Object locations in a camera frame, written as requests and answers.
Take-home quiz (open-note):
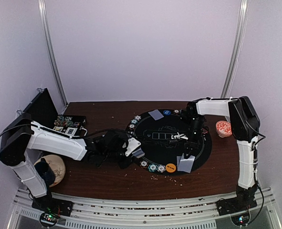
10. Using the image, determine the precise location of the blue playing card deck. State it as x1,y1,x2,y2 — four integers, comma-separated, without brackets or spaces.
132,148,145,158

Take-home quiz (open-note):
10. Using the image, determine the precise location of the blue small blind button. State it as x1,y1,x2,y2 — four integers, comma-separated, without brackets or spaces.
163,110,171,115

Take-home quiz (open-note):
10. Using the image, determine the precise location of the yellow big blind button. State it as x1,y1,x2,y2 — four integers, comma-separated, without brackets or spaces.
166,163,177,173

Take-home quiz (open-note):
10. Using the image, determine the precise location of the blue green 50 chip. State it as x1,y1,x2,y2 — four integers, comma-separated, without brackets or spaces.
131,119,138,125
148,164,157,172

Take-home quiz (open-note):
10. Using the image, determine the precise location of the single blue-backed playing card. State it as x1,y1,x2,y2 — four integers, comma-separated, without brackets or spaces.
148,109,164,121

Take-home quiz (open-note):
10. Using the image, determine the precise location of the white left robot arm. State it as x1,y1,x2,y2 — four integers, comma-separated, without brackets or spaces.
0,114,145,212

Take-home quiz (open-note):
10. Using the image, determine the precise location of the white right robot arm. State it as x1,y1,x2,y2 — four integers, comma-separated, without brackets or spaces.
168,96,264,190

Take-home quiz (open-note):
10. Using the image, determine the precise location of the round black poker mat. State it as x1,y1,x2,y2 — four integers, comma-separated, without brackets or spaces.
123,109,212,177

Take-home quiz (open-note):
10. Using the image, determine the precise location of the red white patterned bowl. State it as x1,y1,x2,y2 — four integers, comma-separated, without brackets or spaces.
215,121,232,138

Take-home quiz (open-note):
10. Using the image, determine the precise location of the white playing card box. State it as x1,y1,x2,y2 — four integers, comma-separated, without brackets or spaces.
65,127,77,135

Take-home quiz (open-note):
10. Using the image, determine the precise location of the chips row in case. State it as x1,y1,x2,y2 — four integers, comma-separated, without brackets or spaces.
54,115,74,127

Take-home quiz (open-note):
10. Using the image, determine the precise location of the blue-backed playing card box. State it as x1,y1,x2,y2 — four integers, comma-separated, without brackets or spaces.
53,126,63,132

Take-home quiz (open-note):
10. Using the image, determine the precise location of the beige patterned plate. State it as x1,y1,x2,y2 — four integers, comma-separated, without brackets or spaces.
35,155,66,187

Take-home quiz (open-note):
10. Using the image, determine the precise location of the dark blue mug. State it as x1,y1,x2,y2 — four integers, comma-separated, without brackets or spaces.
34,157,56,186

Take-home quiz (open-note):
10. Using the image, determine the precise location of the black poker set case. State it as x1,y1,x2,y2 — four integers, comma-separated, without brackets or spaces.
17,88,87,135

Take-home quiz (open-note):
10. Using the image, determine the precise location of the aluminium frame post right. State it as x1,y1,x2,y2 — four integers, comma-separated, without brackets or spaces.
221,0,250,98

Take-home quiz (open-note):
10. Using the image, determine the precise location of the aluminium frame post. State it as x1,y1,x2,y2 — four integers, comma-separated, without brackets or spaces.
38,0,68,107
221,0,250,98

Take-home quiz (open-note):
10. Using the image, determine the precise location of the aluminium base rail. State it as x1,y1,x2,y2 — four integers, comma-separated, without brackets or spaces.
6,187,282,229

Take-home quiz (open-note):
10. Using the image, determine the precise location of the aluminium frame post left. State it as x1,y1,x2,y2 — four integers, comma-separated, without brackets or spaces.
38,0,68,107

